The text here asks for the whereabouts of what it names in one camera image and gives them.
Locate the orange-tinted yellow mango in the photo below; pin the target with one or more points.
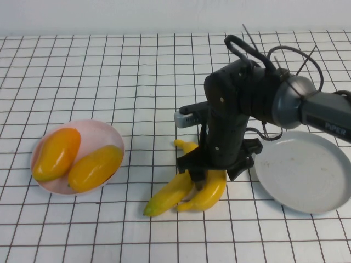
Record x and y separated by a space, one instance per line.
57 156

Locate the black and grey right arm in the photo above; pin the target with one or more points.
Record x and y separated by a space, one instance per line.
257 93

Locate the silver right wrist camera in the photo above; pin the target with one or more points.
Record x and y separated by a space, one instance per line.
187 119

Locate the thin black zip tie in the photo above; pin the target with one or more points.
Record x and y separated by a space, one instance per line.
307 59
251 38

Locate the yellow plastic banana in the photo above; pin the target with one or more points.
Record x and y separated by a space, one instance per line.
211 191
170 194

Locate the grey round plate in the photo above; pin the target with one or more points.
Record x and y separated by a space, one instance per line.
299 175

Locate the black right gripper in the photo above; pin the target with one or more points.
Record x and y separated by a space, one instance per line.
225 137

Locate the pink round plate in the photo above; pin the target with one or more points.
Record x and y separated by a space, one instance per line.
96 134

